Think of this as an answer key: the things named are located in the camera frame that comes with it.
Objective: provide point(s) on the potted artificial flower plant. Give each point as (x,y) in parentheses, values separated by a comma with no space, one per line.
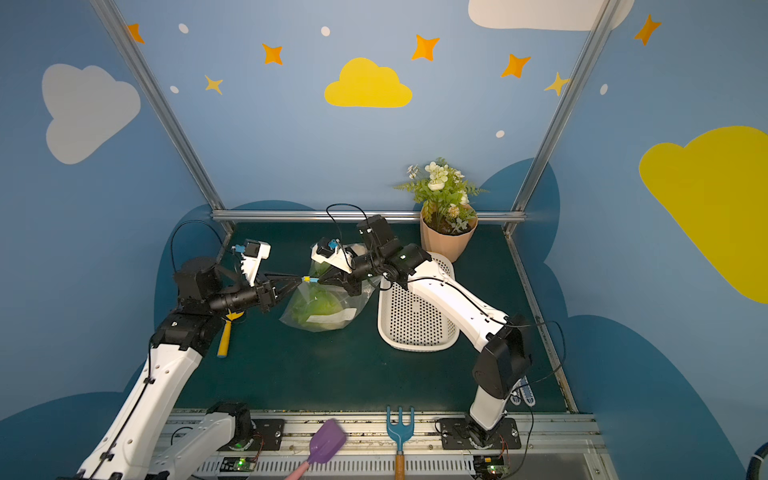
(447,219)

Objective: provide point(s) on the clear zip-top bag blue seal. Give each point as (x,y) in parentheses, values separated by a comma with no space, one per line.
(352,305)

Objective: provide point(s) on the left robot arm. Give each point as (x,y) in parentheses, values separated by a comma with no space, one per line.
(207,292)

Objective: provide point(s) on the aluminium back frame rail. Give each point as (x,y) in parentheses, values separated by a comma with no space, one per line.
(253,216)

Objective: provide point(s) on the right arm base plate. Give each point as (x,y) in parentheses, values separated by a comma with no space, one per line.
(465,434)

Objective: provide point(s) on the teal toy garden rake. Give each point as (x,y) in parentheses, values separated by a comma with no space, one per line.
(400,432)

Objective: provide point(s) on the left circuit board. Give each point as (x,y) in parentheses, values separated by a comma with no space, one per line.
(243,465)

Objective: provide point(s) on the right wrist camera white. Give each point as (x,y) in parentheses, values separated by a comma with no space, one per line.
(331,253)

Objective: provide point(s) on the blue patterned glove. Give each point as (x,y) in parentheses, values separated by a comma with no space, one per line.
(522,393)

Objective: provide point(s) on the white perforated plastic basket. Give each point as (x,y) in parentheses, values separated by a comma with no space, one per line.
(407,322)

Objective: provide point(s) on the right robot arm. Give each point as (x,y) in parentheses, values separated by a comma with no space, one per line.
(502,341)

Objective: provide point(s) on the circuit board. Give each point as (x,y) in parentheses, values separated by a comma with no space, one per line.
(489,468)
(243,465)

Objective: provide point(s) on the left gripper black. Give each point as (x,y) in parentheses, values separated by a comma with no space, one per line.
(264,294)

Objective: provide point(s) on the yellow toy spatula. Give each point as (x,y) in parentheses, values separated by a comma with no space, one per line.
(229,318)

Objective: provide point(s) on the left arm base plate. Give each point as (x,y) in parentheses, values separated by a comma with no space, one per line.
(266,435)

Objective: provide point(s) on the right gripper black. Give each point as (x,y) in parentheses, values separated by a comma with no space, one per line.
(348,274)

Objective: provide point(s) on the purple toy shovel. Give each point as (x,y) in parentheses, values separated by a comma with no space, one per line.
(324,445)

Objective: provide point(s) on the green chinese cabbage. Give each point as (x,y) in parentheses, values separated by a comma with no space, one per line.
(314,308)

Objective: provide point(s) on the right circuit board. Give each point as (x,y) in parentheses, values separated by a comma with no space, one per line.
(489,468)

